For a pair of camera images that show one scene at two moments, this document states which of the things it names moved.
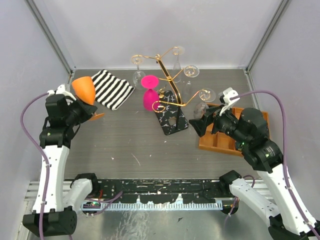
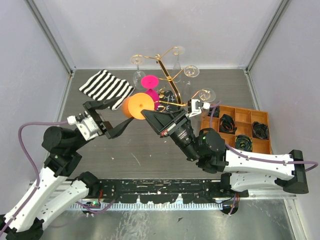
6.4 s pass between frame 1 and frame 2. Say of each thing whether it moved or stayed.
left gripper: moved
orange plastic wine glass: moved
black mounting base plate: stayed
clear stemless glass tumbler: stayed
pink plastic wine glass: stayed
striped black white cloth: stayed
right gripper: moved
